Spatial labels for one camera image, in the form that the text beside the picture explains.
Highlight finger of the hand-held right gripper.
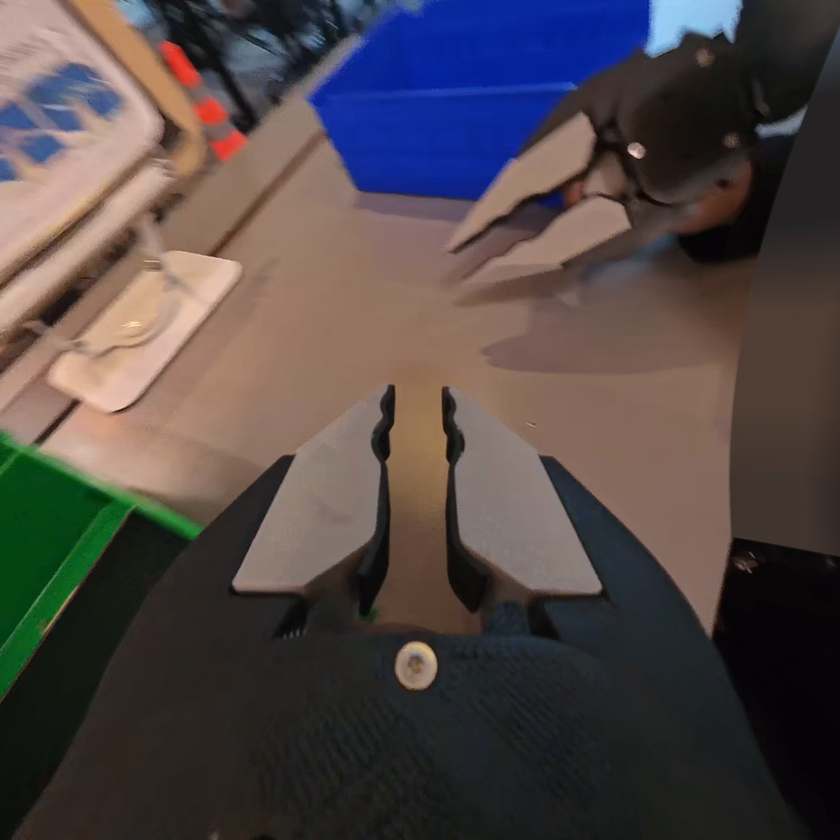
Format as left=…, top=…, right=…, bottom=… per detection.
left=458, top=196, right=634, bottom=286
left=446, top=112, right=599, bottom=253

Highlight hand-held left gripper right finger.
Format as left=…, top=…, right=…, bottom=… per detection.
left=441, top=386, right=604, bottom=616

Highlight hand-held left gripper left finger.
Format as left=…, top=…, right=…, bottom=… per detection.
left=231, top=385, right=397, bottom=619

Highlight green plastic bin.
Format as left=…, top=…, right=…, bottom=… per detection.
left=0, top=430, right=204, bottom=703

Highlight person's right hand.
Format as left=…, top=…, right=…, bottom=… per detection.
left=678, top=163, right=754, bottom=235

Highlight blue plastic bin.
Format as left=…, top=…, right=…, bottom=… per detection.
left=308, top=0, right=651, bottom=201

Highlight white document stand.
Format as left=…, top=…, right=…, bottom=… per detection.
left=0, top=0, right=244, bottom=414

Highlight person's legs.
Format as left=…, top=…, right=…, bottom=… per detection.
left=715, top=538, right=840, bottom=840

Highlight orange striped traffic cone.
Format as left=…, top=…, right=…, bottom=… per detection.
left=161, top=41, right=249, bottom=161

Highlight printed instruction sheet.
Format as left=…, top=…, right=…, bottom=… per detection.
left=0, top=7, right=165, bottom=263

